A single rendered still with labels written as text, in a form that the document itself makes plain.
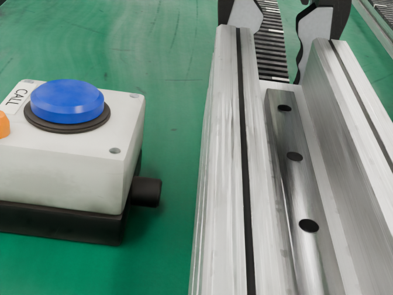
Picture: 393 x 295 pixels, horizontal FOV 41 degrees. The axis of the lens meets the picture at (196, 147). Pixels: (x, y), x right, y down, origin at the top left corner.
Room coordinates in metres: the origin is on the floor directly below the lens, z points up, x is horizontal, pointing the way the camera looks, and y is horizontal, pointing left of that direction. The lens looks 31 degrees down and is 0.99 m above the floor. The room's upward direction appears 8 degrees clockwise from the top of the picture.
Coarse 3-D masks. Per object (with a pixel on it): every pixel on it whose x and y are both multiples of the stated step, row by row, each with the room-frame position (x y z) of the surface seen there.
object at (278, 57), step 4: (256, 52) 0.50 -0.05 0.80; (260, 52) 0.50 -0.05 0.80; (264, 52) 0.50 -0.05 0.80; (268, 52) 0.50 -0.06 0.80; (272, 52) 0.50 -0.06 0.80; (276, 52) 0.50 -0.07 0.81; (256, 56) 0.49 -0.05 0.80; (260, 56) 0.49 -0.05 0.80; (264, 56) 0.49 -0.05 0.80; (268, 56) 0.49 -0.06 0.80; (272, 56) 0.49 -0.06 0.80; (276, 56) 0.50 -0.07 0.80; (280, 56) 0.50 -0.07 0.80; (284, 56) 0.50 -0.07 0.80; (268, 60) 0.49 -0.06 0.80; (272, 60) 0.49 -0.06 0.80; (276, 60) 0.49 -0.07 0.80; (280, 60) 0.49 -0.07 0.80; (284, 60) 0.49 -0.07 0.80
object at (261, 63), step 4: (260, 60) 0.48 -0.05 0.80; (264, 60) 0.48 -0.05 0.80; (260, 64) 0.47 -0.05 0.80; (264, 64) 0.48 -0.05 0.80; (268, 64) 0.48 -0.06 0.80; (272, 64) 0.48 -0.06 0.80; (276, 64) 0.48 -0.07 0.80; (280, 64) 0.48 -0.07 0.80; (284, 64) 0.48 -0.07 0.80; (260, 68) 0.47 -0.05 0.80; (264, 68) 0.47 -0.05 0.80; (268, 68) 0.47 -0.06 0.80; (272, 68) 0.47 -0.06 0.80; (276, 68) 0.47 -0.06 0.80; (280, 68) 0.47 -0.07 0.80; (284, 68) 0.47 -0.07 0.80; (280, 72) 0.47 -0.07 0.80; (284, 72) 0.47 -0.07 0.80
